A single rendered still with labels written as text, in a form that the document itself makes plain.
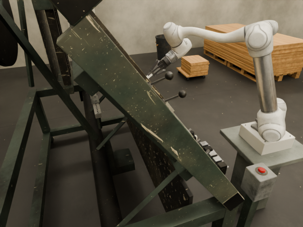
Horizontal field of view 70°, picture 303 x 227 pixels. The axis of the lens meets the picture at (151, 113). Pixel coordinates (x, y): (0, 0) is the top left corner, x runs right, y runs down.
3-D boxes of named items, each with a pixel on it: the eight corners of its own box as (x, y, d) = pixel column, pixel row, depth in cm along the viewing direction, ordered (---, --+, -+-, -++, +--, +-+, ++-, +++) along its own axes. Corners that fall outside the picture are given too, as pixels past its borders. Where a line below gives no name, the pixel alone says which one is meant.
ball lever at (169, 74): (149, 91, 98) (175, 79, 92) (144, 85, 96) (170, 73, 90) (150, 85, 101) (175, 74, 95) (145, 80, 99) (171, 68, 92)
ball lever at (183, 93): (162, 107, 105) (187, 97, 99) (158, 102, 103) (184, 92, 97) (163, 102, 108) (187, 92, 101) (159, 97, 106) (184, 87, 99)
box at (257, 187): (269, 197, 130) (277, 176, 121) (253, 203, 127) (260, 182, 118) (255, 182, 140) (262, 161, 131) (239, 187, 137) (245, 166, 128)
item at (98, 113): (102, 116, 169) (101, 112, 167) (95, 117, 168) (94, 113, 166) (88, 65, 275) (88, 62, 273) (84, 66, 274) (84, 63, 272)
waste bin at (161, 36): (177, 62, 585) (178, 37, 551) (158, 64, 573) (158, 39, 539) (170, 56, 630) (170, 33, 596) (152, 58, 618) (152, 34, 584)
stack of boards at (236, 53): (299, 78, 469) (312, 41, 429) (258, 84, 446) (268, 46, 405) (232, 49, 672) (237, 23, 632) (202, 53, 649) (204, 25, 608)
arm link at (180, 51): (173, 56, 176) (166, 44, 166) (188, 43, 174) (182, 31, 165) (180, 62, 168) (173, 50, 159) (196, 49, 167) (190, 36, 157)
